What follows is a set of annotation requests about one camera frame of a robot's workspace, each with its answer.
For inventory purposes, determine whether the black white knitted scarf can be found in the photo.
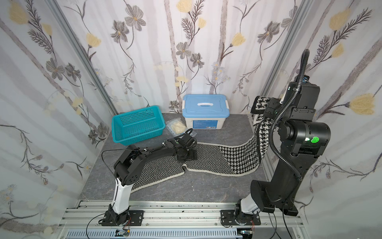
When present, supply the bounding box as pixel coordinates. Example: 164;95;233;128
132;96;271;192

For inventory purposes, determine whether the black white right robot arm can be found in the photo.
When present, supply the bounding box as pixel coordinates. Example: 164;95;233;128
234;76;331;225

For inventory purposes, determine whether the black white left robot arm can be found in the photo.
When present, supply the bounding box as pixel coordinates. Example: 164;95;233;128
98;130;198;226

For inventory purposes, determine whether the teal plastic basket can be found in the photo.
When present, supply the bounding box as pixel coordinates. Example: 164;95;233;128
111;106;166;146

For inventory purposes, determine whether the clear bag with gloves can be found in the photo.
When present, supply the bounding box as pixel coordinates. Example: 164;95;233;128
166;118;197;138

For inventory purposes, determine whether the white box blue lid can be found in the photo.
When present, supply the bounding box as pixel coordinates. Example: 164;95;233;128
182;94;230;129

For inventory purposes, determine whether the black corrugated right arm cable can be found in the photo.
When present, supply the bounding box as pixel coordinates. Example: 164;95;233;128
268;49;310;182

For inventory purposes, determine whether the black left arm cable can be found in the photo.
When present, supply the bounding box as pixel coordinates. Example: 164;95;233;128
86;148;132;239

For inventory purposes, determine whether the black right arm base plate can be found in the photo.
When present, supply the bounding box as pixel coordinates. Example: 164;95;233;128
220;210;261;227

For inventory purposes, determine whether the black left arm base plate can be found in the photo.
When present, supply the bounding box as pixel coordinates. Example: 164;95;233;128
98;209;144;226

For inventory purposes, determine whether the aluminium corner post right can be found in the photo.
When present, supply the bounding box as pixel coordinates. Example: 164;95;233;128
247;0;314;116

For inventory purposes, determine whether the aluminium corner post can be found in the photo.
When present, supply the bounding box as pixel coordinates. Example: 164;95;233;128
247;0;314;116
45;0;118;116

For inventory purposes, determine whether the aluminium corner post left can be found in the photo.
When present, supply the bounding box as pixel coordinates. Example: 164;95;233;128
45;0;118;116

